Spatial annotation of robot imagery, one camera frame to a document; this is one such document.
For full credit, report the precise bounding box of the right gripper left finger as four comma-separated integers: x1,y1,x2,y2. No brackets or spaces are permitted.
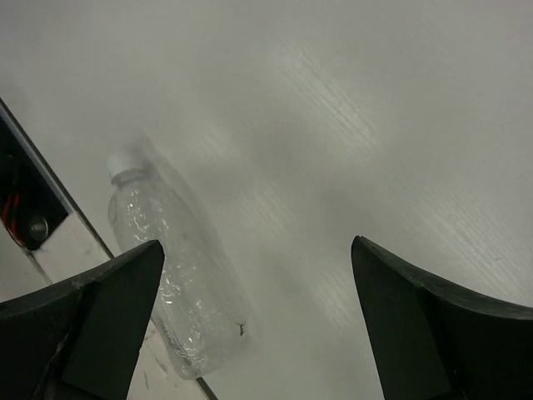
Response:
1,240,165,399

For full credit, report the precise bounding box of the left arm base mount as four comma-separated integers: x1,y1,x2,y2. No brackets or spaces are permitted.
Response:
1,108,73,251

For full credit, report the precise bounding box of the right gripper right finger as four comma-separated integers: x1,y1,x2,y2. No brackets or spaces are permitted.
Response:
351,236,532,399

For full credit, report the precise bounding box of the clear bottle front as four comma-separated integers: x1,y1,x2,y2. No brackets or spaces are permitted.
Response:
107,142,249,380

